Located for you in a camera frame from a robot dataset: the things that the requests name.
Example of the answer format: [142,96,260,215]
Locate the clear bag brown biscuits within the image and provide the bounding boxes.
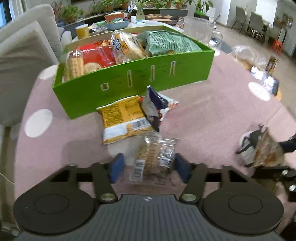
[129,135,178,187]

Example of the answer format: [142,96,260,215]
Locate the yellow snack packet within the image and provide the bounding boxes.
[96,95,153,145]

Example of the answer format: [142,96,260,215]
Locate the dark blue white snack packet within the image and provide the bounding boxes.
[139,85,179,132]

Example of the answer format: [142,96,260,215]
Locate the red cookie snack bag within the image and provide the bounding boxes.
[77,44,116,74]

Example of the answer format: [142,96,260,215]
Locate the green snack bag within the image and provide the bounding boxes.
[137,31,202,57]

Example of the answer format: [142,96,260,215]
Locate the clear bag yellow crackers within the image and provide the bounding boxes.
[63,49,84,82]

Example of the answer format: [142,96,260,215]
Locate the pink polka dot tablecloth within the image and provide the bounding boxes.
[14,54,295,197]

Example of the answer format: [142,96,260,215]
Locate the plastic bag of pastries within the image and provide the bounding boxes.
[229,45,267,71]

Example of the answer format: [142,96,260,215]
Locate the green cardboard box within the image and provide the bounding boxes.
[52,25,215,120]

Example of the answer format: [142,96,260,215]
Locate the grey dining chair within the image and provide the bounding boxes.
[231,6,247,33]

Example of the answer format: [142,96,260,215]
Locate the clear glass mug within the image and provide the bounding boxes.
[184,16,223,47]

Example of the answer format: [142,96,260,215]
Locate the yellow can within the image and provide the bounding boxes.
[75,24,90,40]

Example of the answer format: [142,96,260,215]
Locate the beige sofa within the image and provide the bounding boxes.
[0,4,72,126]

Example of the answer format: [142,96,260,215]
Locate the blue snack tray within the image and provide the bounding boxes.
[105,18,130,31]

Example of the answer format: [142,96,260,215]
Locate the glass vase with plant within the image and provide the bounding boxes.
[134,0,149,23]

